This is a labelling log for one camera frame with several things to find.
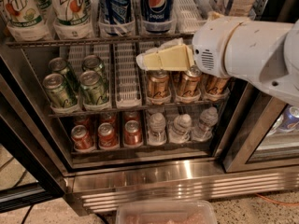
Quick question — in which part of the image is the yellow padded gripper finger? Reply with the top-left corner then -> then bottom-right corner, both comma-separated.
207,11 -> 222,21
135,44 -> 194,71

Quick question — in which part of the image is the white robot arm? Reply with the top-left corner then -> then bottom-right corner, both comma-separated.
136,16 -> 299,105

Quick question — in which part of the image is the rear middle gold can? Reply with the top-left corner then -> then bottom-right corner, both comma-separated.
172,71 -> 180,84

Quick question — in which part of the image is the gold can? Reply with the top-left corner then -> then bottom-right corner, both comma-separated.
177,65 -> 202,97
172,71 -> 180,84
205,75 -> 229,95
148,71 -> 169,99

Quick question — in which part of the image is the front middle gold can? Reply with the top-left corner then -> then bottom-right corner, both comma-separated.
177,65 -> 202,97

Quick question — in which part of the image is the front left gold can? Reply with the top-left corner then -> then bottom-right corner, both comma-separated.
148,71 -> 169,99

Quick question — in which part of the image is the white can top right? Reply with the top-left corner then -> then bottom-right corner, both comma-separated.
214,0 -> 262,19

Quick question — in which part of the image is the front right gold can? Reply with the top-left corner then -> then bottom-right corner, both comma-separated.
205,75 -> 229,95

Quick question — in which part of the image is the empty white can tray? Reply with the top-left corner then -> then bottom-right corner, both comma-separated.
114,43 -> 142,108

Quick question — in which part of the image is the blue diet pepsi can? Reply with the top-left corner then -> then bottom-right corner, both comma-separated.
101,0 -> 132,35

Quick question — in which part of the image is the rear right green can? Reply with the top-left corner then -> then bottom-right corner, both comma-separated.
81,54 -> 107,78

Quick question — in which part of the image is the green can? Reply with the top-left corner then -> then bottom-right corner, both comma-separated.
79,70 -> 108,105
43,73 -> 78,108
49,57 -> 79,93
81,54 -> 107,78

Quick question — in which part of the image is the front right green can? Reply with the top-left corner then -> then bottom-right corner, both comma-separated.
79,70 -> 108,105

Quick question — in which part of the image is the right red can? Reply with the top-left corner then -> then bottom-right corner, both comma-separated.
124,120 -> 142,146

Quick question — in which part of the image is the red can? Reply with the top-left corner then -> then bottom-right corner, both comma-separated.
124,120 -> 142,146
71,125 -> 93,151
98,122 -> 118,150

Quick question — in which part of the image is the middle red can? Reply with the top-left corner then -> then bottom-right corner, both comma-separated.
98,122 -> 118,150

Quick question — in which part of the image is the right 7up zero can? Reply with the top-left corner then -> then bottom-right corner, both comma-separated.
52,0 -> 92,39

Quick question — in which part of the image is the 7up zero can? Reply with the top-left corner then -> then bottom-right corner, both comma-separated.
52,0 -> 92,39
1,0 -> 50,41

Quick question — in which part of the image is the stainless steel fridge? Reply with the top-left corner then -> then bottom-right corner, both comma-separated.
1,0 -> 299,215

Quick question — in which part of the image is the rear left green can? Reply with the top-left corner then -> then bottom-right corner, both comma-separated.
49,57 -> 79,93

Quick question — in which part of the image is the front left green can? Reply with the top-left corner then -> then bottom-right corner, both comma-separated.
43,73 -> 78,108

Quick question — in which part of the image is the left red can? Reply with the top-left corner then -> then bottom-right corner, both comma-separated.
71,125 -> 93,151

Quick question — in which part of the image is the blue can behind glass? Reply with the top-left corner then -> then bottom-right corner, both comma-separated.
278,105 -> 299,133

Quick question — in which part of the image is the left 7up zero can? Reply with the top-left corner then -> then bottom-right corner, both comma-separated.
1,0 -> 50,41

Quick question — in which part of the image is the left water bottle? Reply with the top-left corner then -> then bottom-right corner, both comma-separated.
149,112 -> 166,146

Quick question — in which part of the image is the clear plastic container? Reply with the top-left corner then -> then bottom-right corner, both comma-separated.
116,200 -> 218,224

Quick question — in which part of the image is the middle wire shelf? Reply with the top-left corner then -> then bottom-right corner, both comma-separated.
48,98 -> 228,118

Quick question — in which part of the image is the wire shelf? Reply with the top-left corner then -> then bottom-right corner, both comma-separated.
6,33 -> 193,49
48,98 -> 228,118

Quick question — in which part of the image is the top wire shelf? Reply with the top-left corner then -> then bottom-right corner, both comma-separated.
6,33 -> 193,49

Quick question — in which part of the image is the orange cable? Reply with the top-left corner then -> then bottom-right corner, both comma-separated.
254,192 -> 299,207

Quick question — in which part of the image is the black cable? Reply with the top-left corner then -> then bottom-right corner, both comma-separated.
20,204 -> 36,224

